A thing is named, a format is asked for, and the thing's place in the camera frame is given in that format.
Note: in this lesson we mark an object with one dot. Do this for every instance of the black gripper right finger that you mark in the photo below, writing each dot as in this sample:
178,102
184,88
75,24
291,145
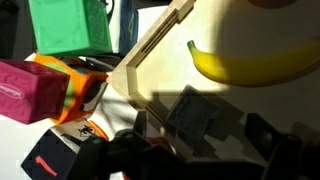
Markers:
289,157

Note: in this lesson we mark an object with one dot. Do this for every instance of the wooden tray box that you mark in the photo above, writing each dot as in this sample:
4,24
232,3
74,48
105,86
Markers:
155,71

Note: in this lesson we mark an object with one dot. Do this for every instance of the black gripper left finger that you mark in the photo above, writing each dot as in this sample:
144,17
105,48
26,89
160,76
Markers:
99,158

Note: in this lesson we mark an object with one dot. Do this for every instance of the green cube block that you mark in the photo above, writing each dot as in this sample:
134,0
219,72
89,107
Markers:
70,27

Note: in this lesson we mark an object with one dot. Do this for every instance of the magenta cube block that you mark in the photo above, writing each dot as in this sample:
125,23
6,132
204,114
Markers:
30,92

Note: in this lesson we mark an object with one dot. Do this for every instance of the orange patterned cube block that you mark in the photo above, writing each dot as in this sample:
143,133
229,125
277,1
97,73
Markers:
85,88

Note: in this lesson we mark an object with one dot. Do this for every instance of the yellow banana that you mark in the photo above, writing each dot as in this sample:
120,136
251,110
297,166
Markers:
256,71

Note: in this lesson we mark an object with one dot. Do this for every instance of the grey cube block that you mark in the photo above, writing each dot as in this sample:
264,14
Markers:
192,114

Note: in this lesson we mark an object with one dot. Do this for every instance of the white blue number cube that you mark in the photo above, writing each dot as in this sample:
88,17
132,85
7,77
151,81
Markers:
123,19

